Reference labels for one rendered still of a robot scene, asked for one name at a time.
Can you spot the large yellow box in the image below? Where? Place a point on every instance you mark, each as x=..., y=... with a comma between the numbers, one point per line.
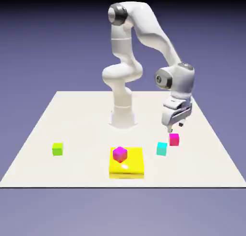
x=134, y=163

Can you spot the small magenta cube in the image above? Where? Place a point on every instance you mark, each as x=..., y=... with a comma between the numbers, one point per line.
x=120, y=154

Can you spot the small green cube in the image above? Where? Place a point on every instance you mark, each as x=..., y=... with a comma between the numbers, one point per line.
x=57, y=149

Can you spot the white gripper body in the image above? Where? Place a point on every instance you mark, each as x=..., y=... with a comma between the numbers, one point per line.
x=168, y=117

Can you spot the small cyan cube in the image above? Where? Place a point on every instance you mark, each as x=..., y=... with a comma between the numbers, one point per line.
x=161, y=149

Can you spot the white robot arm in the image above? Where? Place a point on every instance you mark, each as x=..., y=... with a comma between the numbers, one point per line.
x=123, y=53

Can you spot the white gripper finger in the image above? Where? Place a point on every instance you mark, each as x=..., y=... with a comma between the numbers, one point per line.
x=170, y=129
x=181, y=123

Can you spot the small pink cube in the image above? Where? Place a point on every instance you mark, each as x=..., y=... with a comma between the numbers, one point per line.
x=174, y=140

